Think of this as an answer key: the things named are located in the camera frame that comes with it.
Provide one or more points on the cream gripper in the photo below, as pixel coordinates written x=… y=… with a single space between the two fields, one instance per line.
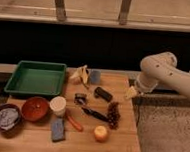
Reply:
x=130 y=93

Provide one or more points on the green plastic tray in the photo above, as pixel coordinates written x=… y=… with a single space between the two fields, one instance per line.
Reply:
x=36 y=78

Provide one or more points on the orange carrot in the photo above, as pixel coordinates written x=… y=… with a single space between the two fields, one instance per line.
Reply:
x=75 y=124

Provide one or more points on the wooden cutting board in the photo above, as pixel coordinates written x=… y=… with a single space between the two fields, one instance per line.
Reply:
x=36 y=137

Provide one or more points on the white paper cup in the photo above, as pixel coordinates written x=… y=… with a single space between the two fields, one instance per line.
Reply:
x=58 y=106

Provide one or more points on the right metal window post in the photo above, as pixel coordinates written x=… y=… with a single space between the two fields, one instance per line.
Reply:
x=124 y=11

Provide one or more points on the blue cup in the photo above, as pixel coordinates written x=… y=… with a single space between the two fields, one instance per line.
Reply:
x=94 y=77

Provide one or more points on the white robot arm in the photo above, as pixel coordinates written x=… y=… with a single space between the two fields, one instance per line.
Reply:
x=159 y=68

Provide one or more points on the black handled knife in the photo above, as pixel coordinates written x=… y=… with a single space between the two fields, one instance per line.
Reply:
x=95 y=114

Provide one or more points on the yellow red apple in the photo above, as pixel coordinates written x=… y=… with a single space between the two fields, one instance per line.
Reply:
x=101 y=133

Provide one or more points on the dark grape bunch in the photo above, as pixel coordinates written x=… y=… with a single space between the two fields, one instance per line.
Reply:
x=113 y=115

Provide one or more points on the black rectangular block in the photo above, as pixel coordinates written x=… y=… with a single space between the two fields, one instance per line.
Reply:
x=100 y=92

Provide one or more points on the red bowl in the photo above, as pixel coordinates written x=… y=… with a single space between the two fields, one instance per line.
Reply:
x=35 y=108

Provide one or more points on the crumpled white cloth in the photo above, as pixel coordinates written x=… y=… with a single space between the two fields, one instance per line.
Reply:
x=8 y=118

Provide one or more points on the metal window post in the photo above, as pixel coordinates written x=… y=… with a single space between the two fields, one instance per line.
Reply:
x=124 y=11
x=60 y=10

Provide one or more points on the blue sponge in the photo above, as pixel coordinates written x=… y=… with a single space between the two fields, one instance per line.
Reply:
x=57 y=127

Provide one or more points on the left metal window post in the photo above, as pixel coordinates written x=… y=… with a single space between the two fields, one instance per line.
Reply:
x=60 y=10

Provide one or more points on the small dark metal can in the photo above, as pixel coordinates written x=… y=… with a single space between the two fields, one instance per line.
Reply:
x=80 y=98

